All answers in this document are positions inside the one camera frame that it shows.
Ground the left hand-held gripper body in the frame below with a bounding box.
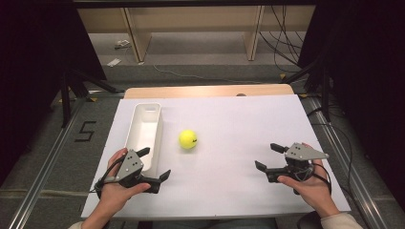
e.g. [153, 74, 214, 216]
[114, 149, 160, 195]

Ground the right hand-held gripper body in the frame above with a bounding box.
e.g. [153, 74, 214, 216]
[265, 141, 330, 185]

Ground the white plastic bin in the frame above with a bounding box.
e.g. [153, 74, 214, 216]
[123, 102, 164, 179]

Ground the yellow tennis ball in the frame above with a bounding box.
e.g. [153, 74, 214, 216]
[178, 129, 199, 151]

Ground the person's left hand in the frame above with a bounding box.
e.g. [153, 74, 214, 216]
[98, 147, 152, 213]

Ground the person's right hand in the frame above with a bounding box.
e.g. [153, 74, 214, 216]
[276, 142, 340, 219]

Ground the white foam board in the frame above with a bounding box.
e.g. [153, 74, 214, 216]
[80, 94, 352, 220]

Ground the black metal stand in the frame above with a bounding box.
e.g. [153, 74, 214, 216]
[58, 68, 125, 128]
[281, 56, 332, 123]

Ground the dark round seat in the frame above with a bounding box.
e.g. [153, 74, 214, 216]
[295, 210, 324, 229]

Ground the black curtain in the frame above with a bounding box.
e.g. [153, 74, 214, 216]
[297, 0, 405, 211]
[0, 0, 108, 185]

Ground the light wooden desk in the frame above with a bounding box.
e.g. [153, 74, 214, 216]
[77, 6, 316, 63]

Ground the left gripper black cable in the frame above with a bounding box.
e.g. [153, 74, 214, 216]
[90, 156, 126, 199]

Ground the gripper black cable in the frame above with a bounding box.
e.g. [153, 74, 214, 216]
[90, 156, 126, 199]
[309, 161, 333, 196]

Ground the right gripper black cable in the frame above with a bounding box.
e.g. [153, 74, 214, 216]
[309, 161, 333, 196]

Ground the black floor cable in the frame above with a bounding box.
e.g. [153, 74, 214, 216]
[307, 106, 354, 195]

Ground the aluminium floor rail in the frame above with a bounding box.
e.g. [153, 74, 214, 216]
[8, 90, 125, 229]
[304, 94, 390, 229]

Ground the white floor cable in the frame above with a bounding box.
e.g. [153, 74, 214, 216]
[152, 63, 266, 85]

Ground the black cable bundle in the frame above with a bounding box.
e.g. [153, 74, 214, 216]
[259, 4, 307, 74]

